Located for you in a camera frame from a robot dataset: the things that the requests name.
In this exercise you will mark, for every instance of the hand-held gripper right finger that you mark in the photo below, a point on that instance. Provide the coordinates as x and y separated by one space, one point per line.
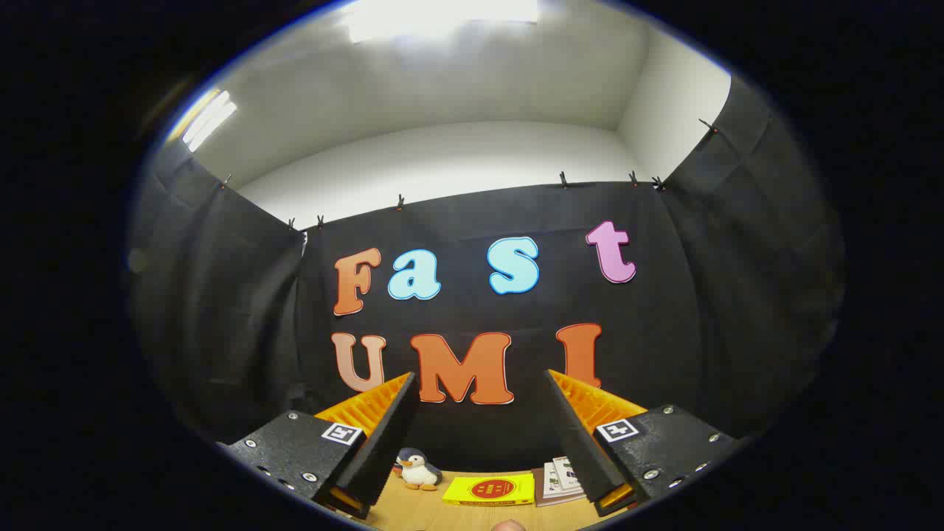
579 435

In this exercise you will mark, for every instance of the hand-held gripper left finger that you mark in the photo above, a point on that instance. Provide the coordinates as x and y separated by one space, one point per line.
383 435

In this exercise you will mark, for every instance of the penguin plush toy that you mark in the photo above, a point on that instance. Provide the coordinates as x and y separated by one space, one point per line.
419 468

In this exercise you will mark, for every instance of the yellow book with red circle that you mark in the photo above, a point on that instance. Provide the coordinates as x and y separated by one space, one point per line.
490 489

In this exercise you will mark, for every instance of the black backdrop cloth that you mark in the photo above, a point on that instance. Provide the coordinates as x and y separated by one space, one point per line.
501 221

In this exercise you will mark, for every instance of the fluorescent tube light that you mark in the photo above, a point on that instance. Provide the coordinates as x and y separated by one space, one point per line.
210 118

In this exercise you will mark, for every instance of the ceiling light panel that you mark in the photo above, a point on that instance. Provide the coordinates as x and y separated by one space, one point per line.
442 18

